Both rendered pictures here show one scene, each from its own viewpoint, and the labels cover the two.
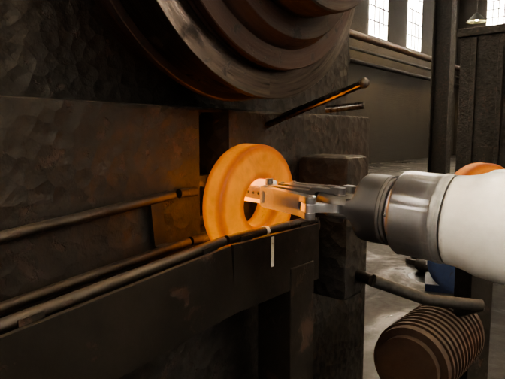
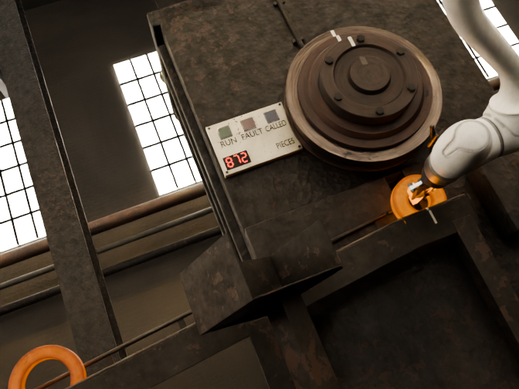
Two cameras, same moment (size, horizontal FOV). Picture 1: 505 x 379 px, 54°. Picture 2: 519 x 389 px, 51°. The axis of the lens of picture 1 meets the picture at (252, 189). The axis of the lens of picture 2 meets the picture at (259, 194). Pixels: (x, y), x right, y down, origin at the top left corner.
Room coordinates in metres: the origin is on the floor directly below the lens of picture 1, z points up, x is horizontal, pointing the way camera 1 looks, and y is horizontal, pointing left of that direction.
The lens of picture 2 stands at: (-0.76, -0.70, 0.42)
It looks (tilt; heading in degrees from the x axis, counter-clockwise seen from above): 19 degrees up; 41
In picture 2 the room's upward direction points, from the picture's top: 23 degrees counter-clockwise
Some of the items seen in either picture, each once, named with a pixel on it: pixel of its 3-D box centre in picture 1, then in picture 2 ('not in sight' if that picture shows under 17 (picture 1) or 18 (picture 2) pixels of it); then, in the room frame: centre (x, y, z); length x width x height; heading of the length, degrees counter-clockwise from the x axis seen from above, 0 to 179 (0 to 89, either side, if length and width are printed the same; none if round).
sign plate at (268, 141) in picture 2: not in sight; (253, 139); (0.46, 0.30, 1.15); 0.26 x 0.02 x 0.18; 140
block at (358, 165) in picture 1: (331, 224); (500, 194); (0.84, -0.14, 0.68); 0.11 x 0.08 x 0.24; 50
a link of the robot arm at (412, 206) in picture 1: (423, 215); (444, 166); (0.50, -0.18, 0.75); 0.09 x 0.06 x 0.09; 140
